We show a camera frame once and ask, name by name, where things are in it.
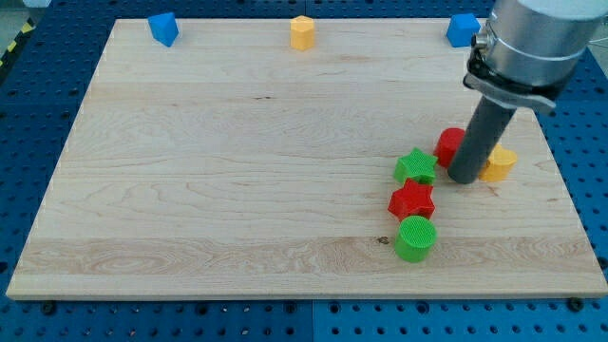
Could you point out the wooden board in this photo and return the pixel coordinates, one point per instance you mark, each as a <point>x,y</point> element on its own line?
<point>232,166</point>

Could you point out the green cylinder block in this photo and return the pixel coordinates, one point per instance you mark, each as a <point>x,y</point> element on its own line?
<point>415,238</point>

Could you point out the yellow heart block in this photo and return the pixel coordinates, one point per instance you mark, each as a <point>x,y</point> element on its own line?
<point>499,164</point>

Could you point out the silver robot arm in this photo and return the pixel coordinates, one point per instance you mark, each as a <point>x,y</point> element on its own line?
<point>528,50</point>

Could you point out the red cylinder block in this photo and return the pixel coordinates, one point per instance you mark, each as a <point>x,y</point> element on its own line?
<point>447,145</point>

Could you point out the green star block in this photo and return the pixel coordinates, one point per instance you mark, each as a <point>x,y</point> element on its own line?
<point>416,165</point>

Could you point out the blue triangular block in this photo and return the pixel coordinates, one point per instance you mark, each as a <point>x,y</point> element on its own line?
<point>164,28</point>

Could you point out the red star block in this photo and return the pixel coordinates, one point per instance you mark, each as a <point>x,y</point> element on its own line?
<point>413,199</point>

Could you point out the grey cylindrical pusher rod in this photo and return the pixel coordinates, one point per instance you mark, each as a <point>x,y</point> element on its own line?
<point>483,132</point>

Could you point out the blue cube block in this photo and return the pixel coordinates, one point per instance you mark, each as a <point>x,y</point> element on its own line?
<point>461,28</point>

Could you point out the yellow hexagon block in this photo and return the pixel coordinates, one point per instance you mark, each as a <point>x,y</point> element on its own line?
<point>302,33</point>

